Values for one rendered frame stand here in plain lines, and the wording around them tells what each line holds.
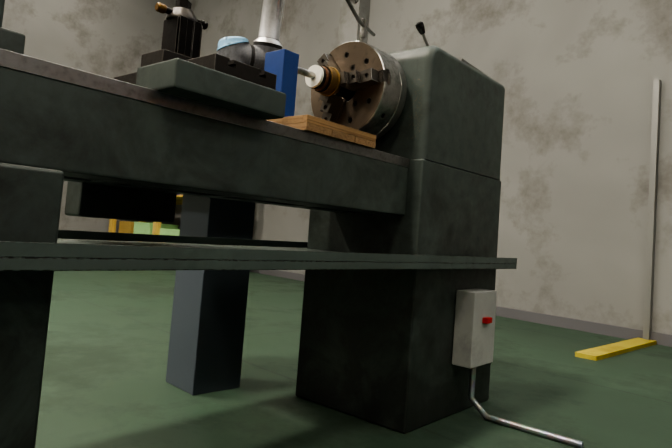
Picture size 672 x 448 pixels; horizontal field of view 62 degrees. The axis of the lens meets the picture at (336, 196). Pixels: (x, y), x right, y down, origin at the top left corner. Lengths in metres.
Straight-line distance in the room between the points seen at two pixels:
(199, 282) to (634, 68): 3.71
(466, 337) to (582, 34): 3.48
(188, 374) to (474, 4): 4.46
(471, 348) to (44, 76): 1.53
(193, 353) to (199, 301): 0.18
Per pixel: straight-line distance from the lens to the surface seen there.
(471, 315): 2.01
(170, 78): 1.16
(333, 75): 1.76
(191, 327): 2.13
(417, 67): 1.91
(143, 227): 8.19
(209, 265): 1.10
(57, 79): 1.10
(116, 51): 9.56
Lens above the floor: 0.61
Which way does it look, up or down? 4 degrees up
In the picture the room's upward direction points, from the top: 4 degrees clockwise
